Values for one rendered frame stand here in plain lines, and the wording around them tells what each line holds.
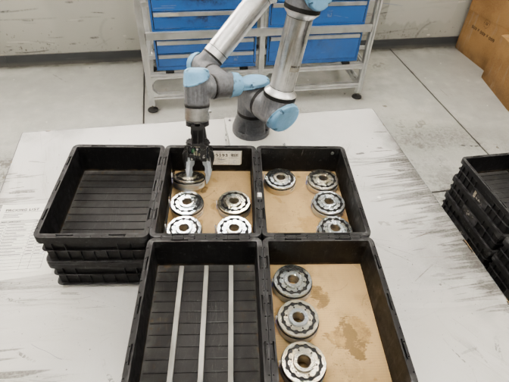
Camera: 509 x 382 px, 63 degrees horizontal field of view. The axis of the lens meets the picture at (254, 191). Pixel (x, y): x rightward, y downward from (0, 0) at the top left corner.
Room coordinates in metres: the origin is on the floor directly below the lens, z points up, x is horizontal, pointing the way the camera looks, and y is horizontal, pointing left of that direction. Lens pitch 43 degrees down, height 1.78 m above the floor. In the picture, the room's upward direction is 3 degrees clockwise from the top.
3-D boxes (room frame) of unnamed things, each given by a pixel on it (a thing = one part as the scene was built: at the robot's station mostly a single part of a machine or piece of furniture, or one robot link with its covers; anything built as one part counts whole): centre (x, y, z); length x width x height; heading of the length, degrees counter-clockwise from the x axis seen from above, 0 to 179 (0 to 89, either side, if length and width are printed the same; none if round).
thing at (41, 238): (0.88, 0.44, 0.92); 0.40 x 0.30 x 0.02; 4
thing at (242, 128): (1.39, 0.03, 0.85); 0.15 x 0.15 x 0.10
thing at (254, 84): (1.38, 0.02, 0.97); 0.13 x 0.12 x 0.14; 38
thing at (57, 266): (0.88, 0.44, 0.76); 0.40 x 0.30 x 0.12; 4
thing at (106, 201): (0.88, 0.44, 0.87); 0.40 x 0.30 x 0.11; 4
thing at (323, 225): (0.82, -0.24, 0.86); 0.10 x 0.10 x 0.01
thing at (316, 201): (0.93, -0.24, 0.86); 0.10 x 0.10 x 0.01
